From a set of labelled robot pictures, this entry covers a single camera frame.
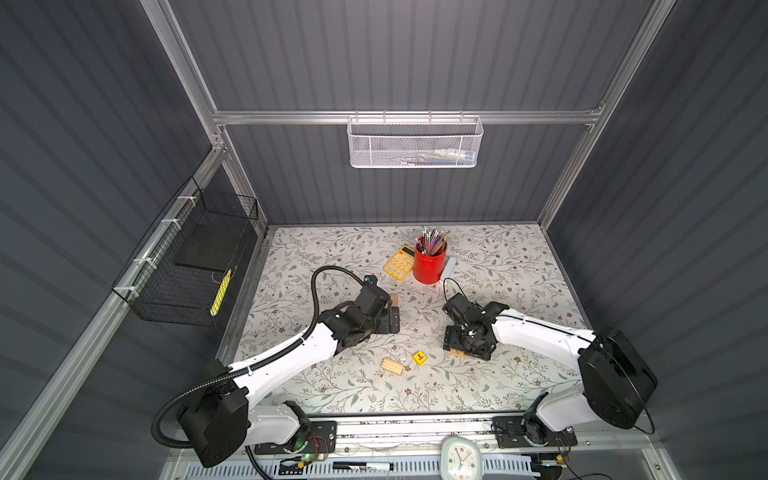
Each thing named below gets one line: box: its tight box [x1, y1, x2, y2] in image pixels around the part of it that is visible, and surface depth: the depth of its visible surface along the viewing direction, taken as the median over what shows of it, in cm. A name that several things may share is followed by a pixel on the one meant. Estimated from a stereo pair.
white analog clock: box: [440, 436, 484, 480], surface depth 69 cm
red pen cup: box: [414, 236, 447, 284], surface depth 101 cm
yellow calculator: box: [384, 245, 416, 281], surface depth 109 cm
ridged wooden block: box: [381, 358, 404, 376], surface depth 86 cm
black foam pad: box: [174, 220, 248, 273], surface depth 77 cm
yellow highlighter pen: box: [210, 268, 232, 317], surface depth 70 cm
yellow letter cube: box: [413, 350, 428, 366], surface depth 87 cm
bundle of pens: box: [415, 228, 451, 256], surface depth 99 cm
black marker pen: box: [332, 462, 394, 470], surface depth 71 cm
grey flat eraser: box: [442, 256, 457, 281], surface depth 106 cm
